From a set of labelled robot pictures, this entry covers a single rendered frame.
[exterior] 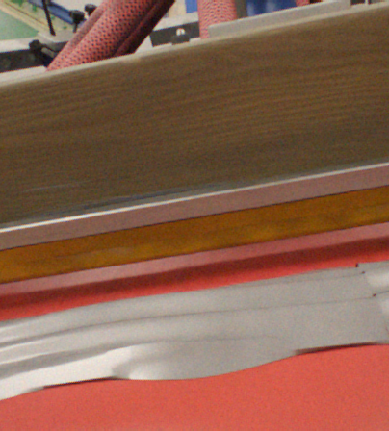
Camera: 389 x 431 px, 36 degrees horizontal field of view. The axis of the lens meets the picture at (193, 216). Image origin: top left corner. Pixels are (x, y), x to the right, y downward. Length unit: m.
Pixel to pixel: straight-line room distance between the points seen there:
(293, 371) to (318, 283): 0.05
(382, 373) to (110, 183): 0.15
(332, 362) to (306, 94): 0.12
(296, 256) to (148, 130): 0.09
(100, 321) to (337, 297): 0.09
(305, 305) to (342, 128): 0.09
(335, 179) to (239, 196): 0.04
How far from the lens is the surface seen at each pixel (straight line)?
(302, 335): 0.21
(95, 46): 0.92
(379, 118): 0.28
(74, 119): 0.28
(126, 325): 0.23
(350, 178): 0.27
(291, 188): 0.26
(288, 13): 0.56
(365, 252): 0.28
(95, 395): 0.21
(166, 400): 0.19
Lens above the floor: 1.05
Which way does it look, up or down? 15 degrees down
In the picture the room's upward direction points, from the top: 12 degrees counter-clockwise
